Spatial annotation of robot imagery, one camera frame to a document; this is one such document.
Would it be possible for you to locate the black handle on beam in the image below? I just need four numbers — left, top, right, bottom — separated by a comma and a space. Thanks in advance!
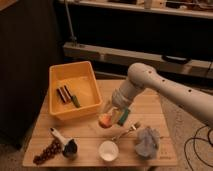
161, 55, 191, 64

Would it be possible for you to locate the black cable on floor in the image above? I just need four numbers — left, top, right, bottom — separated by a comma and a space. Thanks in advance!
183, 61, 213, 171

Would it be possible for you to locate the grey crumpled cloth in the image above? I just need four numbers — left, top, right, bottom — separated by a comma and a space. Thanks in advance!
134, 127, 160, 160

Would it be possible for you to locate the yellow plastic bin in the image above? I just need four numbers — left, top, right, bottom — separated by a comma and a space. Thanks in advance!
49, 61, 102, 120

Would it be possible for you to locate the brown striped block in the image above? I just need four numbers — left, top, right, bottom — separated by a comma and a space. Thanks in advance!
56, 87, 71, 104

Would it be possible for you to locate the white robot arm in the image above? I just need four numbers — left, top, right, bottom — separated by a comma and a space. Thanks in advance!
102, 63, 213, 129

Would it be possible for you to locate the wooden table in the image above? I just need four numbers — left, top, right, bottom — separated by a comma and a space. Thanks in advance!
23, 89, 177, 167

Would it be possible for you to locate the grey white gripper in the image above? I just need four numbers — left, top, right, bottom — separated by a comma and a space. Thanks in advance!
101, 90, 132, 125

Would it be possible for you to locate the metal pole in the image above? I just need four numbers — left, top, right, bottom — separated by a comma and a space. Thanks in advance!
64, 0, 77, 46

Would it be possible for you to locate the green handled tool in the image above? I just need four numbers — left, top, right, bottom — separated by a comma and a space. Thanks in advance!
71, 95, 81, 108

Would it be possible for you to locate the grey shelf beam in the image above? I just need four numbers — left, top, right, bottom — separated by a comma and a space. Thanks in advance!
63, 42, 213, 79

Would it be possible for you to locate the orange apple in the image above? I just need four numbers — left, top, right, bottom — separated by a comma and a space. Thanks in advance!
98, 114, 112, 128

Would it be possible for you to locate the dark grape bunch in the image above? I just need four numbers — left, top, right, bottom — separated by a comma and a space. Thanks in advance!
33, 139, 62, 165

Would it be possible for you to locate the green sponge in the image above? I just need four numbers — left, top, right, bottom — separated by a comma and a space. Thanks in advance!
117, 108, 131, 126

